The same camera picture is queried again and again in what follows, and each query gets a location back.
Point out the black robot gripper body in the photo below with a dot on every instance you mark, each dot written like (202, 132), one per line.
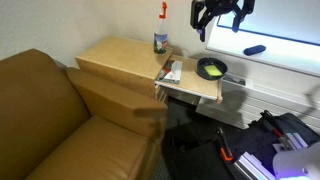
(222, 6)

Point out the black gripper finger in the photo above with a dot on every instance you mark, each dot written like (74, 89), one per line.
(237, 22)
(197, 20)

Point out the black bowl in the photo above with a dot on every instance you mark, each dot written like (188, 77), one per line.
(202, 70)

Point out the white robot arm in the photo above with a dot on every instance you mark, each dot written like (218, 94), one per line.
(296, 163)

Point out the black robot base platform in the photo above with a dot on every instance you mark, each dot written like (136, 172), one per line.
(253, 140)

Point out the light wooden drawer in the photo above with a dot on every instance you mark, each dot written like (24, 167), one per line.
(195, 81)

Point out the light wooden drawer cabinet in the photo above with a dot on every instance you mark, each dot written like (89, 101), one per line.
(123, 60)

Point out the dark cylindrical speaker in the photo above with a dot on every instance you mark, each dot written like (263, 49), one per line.
(254, 50)

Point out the spray bottle with red trigger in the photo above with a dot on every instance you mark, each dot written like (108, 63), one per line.
(161, 39)

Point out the white window sill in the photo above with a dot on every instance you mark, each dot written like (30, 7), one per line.
(266, 56)

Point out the yellow sponge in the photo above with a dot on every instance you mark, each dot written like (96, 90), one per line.
(213, 70)

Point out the white radiator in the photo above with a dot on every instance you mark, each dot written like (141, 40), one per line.
(253, 106)

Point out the brown leather sofa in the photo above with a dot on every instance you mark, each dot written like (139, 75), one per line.
(66, 133)

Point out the aluminium mounting rail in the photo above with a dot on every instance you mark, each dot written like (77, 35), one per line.
(293, 141)
(253, 166)

